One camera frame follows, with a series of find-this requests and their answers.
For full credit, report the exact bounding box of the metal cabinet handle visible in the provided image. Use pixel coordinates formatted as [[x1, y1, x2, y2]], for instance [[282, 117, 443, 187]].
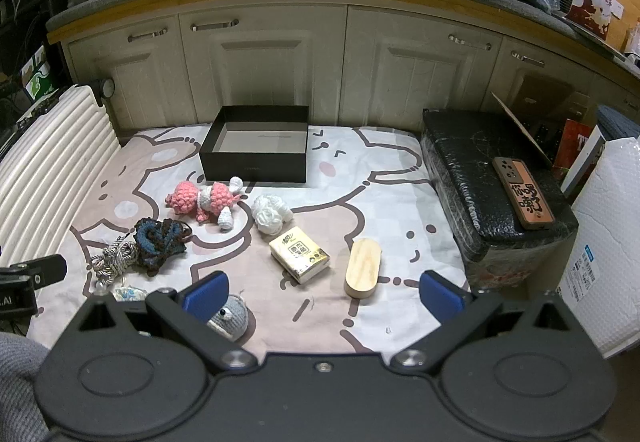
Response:
[[448, 34, 493, 52], [511, 50, 546, 68], [190, 20, 240, 32], [127, 27, 168, 43]]

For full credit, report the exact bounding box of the red book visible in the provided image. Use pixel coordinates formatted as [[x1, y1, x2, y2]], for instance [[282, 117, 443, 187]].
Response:
[[552, 118, 596, 178]]

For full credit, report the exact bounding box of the green white box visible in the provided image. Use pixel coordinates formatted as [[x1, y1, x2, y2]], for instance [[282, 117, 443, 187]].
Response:
[[20, 47, 63, 104]]

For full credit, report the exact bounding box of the white book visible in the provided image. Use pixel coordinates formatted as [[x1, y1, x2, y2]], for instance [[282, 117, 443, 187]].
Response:
[[560, 124, 608, 195]]

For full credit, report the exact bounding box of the white crochet flower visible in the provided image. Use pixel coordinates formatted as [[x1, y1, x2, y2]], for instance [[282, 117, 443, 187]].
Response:
[[251, 194, 292, 235]]

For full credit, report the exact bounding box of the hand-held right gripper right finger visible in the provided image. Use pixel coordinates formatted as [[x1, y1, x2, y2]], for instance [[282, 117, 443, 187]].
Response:
[[391, 270, 576, 375]]

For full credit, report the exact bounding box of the black wrapped foam box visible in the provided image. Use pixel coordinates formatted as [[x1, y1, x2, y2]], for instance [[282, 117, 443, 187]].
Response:
[[421, 108, 580, 290]]

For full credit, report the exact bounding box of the white ribbed suitcase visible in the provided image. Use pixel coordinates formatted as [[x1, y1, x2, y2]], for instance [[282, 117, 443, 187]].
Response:
[[0, 84, 122, 268]]

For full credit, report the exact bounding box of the grey white cord tassel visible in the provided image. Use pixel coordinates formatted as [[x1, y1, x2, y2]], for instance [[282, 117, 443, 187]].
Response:
[[90, 239, 141, 293]]

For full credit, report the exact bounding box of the grey crochet mouse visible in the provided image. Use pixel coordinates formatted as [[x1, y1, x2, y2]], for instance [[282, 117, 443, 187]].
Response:
[[207, 294, 251, 340]]

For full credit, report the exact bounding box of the cartoon printed bed sheet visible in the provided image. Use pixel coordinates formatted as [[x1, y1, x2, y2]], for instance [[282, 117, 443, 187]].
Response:
[[27, 124, 473, 358]]

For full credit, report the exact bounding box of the small patterned cloth pouch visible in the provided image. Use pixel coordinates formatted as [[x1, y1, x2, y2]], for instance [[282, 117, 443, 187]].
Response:
[[112, 285, 147, 304]]

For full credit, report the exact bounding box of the dark blue brown crochet piece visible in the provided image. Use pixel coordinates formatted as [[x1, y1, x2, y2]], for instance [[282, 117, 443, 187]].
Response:
[[132, 218, 193, 278]]

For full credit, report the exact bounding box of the white red printed paper bag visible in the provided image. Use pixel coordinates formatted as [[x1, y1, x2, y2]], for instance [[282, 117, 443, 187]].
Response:
[[565, 0, 626, 43]]

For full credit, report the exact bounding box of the person's grey sleeved left forearm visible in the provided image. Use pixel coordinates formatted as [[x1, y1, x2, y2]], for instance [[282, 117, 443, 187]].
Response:
[[0, 332, 53, 442]]

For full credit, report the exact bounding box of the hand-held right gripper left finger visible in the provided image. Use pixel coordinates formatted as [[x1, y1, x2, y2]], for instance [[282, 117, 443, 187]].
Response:
[[75, 271, 259, 375]]

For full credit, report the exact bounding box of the pink crochet doll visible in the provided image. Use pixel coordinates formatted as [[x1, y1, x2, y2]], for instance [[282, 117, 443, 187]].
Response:
[[165, 176, 246, 229]]

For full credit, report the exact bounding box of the cream cabinet door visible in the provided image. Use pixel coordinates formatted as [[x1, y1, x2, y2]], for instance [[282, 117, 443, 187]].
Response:
[[340, 6, 503, 133], [482, 36, 601, 113], [65, 14, 183, 133], [179, 4, 348, 125]]

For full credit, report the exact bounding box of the brown cardboard flap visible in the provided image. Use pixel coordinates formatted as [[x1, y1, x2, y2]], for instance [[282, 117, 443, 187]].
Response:
[[490, 92, 553, 168]]

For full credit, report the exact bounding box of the white bubble mailer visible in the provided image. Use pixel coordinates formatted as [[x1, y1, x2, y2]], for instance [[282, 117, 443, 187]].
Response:
[[557, 137, 640, 358]]

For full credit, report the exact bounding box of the phone in brown case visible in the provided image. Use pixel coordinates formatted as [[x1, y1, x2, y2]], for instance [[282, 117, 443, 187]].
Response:
[[492, 155, 556, 230]]

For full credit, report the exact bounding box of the yellow tissue pack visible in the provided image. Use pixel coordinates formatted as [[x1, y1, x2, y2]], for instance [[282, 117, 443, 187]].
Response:
[[269, 227, 332, 285]]

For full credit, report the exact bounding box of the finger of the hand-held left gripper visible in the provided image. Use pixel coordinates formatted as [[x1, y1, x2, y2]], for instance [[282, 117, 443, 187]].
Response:
[[0, 254, 68, 292]]

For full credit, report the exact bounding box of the black cardboard box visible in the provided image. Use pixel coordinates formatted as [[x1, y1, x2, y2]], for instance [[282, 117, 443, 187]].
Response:
[[200, 105, 311, 186]]

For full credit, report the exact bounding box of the oval wooden case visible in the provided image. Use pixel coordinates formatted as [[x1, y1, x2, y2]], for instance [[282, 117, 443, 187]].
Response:
[[344, 238, 383, 299]]

